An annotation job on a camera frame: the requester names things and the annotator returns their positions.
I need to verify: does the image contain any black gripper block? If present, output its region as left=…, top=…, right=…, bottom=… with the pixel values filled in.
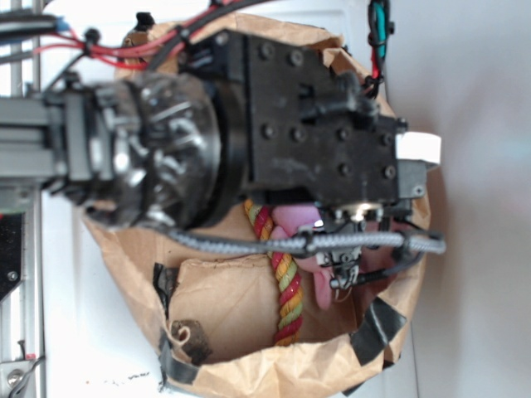
left=178, top=28, right=442, bottom=221

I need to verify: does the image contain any metal corner bracket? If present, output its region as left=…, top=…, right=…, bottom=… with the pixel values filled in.
left=1, top=361, right=37, bottom=398

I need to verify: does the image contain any aluminium extrusion rail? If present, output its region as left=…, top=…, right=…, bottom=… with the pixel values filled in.
left=0, top=0, right=47, bottom=398

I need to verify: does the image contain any red wire bundle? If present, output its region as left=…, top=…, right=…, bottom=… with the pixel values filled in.
left=32, top=24, right=175, bottom=70

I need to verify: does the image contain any multicolour twisted rope toy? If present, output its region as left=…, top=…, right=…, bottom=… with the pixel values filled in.
left=243, top=199, right=304, bottom=347

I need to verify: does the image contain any grey braided sleeve cable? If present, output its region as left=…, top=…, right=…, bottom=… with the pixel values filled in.
left=168, top=230, right=447, bottom=255

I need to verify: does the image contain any green and red cable bundle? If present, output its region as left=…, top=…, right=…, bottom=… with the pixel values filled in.
left=366, top=0, right=396, bottom=99

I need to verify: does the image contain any brown paper bag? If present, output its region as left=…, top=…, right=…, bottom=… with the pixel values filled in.
left=85, top=12, right=442, bottom=397

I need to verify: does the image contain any pink plush toy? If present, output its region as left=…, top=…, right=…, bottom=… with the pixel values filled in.
left=269, top=205, right=382, bottom=311

